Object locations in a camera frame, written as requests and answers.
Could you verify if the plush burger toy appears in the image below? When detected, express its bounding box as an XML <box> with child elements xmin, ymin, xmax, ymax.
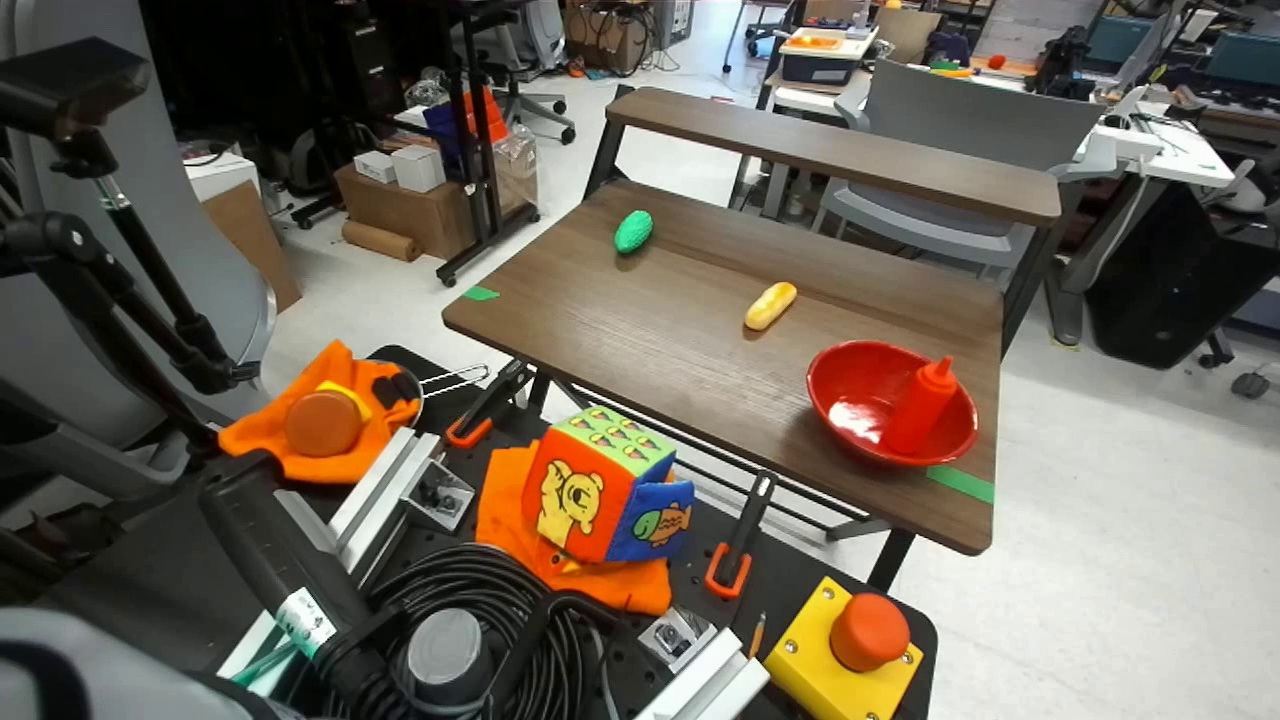
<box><xmin>279</xmin><ymin>380</ymin><xmax>373</xmax><ymax>459</ymax></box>

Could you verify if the black pole stand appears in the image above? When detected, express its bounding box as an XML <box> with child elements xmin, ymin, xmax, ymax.
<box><xmin>433</xmin><ymin>0</ymin><xmax>542</xmax><ymax>290</ymax></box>

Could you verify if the green toy vegetable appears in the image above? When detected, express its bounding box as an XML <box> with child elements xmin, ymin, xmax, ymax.
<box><xmin>609</xmin><ymin>203</ymin><xmax>660</xmax><ymax>259</ymax></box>

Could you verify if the large cardboard box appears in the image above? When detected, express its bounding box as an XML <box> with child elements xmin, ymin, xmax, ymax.
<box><xmin>332</xmin><ymin>123</ymin><xmax>541</xmax><ymax>259</ymax></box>

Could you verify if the colourful plush cube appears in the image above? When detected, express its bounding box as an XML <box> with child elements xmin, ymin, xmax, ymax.
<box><xmin>515</xmin><ymin>406</ymin><xmax>701</xmax><ymax>571</ymax></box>

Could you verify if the small printed tag card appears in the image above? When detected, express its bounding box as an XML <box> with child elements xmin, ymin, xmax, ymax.
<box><xmin>401</xmin><ymin>459</ymin><xmax>474</xmax><ymax>531</ymax></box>
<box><xmin>636</xmin><ymin>608</ymin><xmax>719</xmax><ymax>678</ymax></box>

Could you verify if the red squeeze bottle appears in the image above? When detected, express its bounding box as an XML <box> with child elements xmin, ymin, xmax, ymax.
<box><xmin>886</xmin><ymin>353</ymin><xmax>969</xmax><ymax>459</ymax></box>

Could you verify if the black padded tube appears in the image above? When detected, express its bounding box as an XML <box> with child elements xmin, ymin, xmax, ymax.
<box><xmin>196</xmin><ymin>454</ymin><xmax>381</xmax><ymax>660</ymax></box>

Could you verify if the red plastic bowl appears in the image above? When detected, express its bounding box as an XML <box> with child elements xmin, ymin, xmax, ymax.
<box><xmin>802</xmin><ymin>342</ymin><xmax>984</xmax><ymax>473</ymax></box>

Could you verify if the white desk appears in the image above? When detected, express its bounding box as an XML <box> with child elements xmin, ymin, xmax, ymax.
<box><xmin>1062</xmin><ymin>103</ymin><xmax>1238</xmax><ymax>348</ymax></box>

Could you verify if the grey round cap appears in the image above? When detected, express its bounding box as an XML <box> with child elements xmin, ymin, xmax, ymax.
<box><xmin>401</xmin><ymin>605</ymin><xmax>493</xmax><ymax>705</ymax></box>

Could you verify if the wooden riser shelf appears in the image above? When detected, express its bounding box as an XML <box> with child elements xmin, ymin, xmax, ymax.
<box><xmin>602</xmin><ymin>83</ymin><xmax>1067</xmax><ymax>231</ymax></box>

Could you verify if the grey chair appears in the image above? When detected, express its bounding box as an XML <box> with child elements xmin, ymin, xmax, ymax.
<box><xmin>810</xmin><ymin>58</ymin><xmax>1112</xmax><ymax>292</ymax></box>

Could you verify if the cardboard tube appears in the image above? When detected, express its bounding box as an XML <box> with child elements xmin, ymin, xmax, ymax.
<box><xmin>341</xmin><ymin>218</ymin><xmax>421</xmax><ymax>264</ymax></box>

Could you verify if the yellow box red button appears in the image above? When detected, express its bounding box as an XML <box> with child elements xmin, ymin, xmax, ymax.
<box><xmin>759</xmin><ymin>571</ymin><xmax>928</xmax><ymax>720</ymax></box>

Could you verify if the yellow toy corn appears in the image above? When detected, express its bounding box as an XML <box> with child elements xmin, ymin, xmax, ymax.
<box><xmin>738</xmin><ymin>276</ymin><xmax>802</xmax><ymax>338</ymax></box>

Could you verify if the orange black bar clamp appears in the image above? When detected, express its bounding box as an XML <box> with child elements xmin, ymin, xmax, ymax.
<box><xmin>440</xmin><ymin>358</ymin><xmax>535</xmax><ymax>454</ymax></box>
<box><xmin>701</xmin><ymin>473</ymin><xmax>780</xmax><ymax>608</ymax></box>

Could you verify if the small cardboard box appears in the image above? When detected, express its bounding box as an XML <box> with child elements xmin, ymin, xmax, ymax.
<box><xmin>196</xmin><ymin>177</ymin><xmax>304</xmax><ymax>316</ymax></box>

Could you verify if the black cable coil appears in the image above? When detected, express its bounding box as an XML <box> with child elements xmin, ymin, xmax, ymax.
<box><xmin>285</xmin><ymin>535</ymin><xmax>631</xmax><ymax>720</ymax></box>

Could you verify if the black mounting board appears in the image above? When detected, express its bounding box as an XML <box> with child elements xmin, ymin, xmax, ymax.
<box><xmin>196</xmin><ymin>342</ymin><xmax>940</xmax><ymax>720</ymax></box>

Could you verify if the orange cloth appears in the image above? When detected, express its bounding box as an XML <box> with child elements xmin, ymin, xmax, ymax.
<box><xmin>214</xmin><ymin>338</ymin><xmax>425</xmax><ymax>490</ymax></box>
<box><xmin>473</xmin><ymin>441</ymin><xmax>677</xmax><ymax>619</ymax></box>

